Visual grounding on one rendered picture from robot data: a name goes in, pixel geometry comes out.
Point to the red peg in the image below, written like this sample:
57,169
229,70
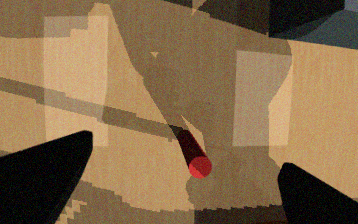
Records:
198,163

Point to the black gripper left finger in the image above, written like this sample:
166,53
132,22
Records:
36,183

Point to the black open box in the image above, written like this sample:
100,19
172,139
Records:
328,22

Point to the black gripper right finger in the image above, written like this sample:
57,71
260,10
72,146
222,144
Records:
308,200

